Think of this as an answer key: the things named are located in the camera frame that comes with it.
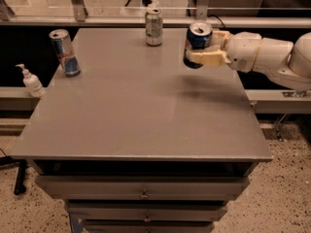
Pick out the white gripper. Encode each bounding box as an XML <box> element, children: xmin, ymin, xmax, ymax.
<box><xmin>189</xmin><ymin>30</ymin><xmax>261</xmax><ymax>73</ymax></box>

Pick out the blue pepsi can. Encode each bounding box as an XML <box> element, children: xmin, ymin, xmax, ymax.
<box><xmin>183</xmin><ymin>20</ymin><xmax>213</xmax><ymax>69</ymax></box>

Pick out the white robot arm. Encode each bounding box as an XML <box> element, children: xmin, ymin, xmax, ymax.
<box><xmin>186</xmin><ymin>30</ymin><xmax>311</xmax><ymax>91</ymax></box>

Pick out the green 7up can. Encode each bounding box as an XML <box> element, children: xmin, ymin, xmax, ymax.
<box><xmin>145</xmin><ymin>9</ymin><xmax>163</xmax><ymax>47</ymax></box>

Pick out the red bull can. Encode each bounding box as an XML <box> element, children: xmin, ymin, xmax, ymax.
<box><xmin>49</xmin><ymin>29</ymin><xmax>81</xmax><ymax>77</ymax></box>

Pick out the grey drawer cabinet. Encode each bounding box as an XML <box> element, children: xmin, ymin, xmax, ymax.
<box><xmin>13</xmin><ymin>29</ymin><xmax>271</xmax><ymax>233</ymax></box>

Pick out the grey metal railing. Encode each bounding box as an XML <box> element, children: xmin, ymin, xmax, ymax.
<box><xmin>0</xmin><ymin>0</ymin><xmax>311</xmax><ymax>29</ymax></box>

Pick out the white pump bottle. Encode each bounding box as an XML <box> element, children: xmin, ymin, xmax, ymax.
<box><xmin>17</xmin><ymin>64</ymin><xmax>45</xmax><ymax>97</ymax></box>

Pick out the bottom grey drawer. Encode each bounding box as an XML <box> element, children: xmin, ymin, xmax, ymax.
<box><xmin>84</xmin><ymin>220</ymin><xmax>214</xmax><ymax>233</ymax></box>

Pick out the grey drawer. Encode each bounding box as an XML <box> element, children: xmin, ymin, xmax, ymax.
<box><xmin>65</xmin><ymin>201</ymin><xmax>226</xmax><ymax>222</ymax></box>
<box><xmin>84</xmin><ymin>220</ymin><xmax>214</xmax><ymax>233</ymax></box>
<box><xmin>35</xmin><ymin>176</ymin><xmax>249</xmax><ymax>201</ymax></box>

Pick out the top grey drawer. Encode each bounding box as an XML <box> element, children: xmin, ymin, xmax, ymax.
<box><xmin>35</xmin><ymin>176</ymin><xmax>249</xmax><ymax>201</ymax></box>

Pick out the middle grey drawer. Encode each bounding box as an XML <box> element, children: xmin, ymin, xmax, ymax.
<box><xmin>65</xmin><ymin>201</ymin><xmax>226</xmax><ymax>222</ymax></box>

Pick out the black stand leg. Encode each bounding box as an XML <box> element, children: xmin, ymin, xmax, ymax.
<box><xmin>0</xmin><ymin>156</ymin><xmax>27</xmax><ymax>196</ymax></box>

